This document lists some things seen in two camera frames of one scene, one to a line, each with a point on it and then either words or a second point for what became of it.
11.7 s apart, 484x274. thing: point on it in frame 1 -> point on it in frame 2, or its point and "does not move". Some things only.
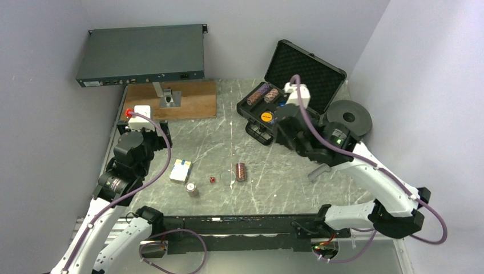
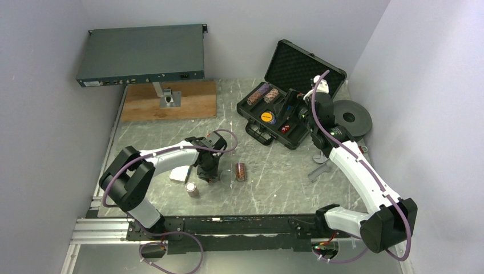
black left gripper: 159,140 -> 212,174
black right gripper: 280,138 -> 297,96
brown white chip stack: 271,95 does not move
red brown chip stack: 241,172 does not move
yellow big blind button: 266,116 does not move
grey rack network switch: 137,55 does not move
